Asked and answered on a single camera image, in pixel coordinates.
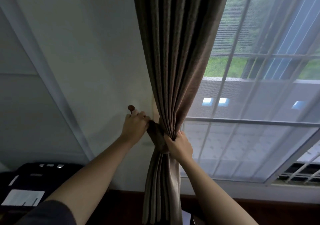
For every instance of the person's right hand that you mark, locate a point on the person's right hand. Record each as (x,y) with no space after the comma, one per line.
(180,148)

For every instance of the person's left hand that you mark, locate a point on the person's left hand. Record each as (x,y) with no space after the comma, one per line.
(135,128)

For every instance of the brown curtain tieback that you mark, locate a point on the brown curtain tieback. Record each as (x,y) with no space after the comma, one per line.
(156,134)

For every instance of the small white box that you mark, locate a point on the small white box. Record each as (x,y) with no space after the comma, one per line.
(185,217)

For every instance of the brown curtain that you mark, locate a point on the brown curtain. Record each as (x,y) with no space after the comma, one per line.
(175,44)

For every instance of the person's left forearm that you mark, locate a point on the person's left forearm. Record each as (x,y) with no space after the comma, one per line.
(90,182)

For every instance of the person's right forearm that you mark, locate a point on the person's right forearm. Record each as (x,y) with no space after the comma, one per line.
(215,197)

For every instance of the round wooden tieback knob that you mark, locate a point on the round wooden tieback knob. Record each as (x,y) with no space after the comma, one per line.
(131,108)

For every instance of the white window security grille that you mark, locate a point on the white window security grille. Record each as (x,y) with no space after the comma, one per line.
(250,121)

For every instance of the green trees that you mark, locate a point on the green trees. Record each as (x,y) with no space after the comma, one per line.
(217,67)

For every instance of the black bag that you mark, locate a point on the black bag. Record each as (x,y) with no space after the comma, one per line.
(50,177)

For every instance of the dark grey shirt sleeve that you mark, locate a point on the dark grey shirt sleeve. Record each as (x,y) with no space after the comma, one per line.
(50,213)

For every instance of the white paper tag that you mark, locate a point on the white paper tag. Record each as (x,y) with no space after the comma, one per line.
(23,197)

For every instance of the dark vertical balcony slats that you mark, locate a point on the dark vertical balcony slats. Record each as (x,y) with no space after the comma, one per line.
(287,32)

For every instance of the dark window frame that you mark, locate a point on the dark window frame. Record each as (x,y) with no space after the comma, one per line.
(295,154)

